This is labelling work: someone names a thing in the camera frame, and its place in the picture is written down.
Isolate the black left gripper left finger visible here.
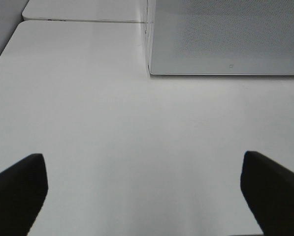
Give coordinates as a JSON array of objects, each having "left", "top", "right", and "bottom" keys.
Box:
[{"left": 0, "top": 153, "right": 48, "bottom": 236}]

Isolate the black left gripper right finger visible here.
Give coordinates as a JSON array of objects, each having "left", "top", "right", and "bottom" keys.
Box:
[{"left": 240, "top": 151, "right": 294, "bottom": 236}]

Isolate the white microwave door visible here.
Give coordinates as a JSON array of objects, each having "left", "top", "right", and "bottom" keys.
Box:
[{"left": 147, "top": 0, "right": 294, "bottom": 75}]

